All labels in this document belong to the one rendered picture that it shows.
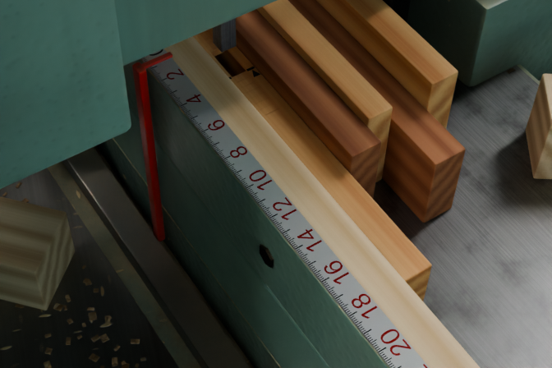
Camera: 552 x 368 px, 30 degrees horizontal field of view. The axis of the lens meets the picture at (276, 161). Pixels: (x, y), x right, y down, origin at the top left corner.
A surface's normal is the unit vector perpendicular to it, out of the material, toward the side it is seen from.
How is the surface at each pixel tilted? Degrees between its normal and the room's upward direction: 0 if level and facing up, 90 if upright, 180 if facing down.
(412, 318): 0
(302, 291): 90
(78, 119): 90
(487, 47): 90
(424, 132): 0
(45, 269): 90
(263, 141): 0
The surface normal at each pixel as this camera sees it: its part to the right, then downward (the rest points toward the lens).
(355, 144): 0.02, -0.64
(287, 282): -0.84, 0.41
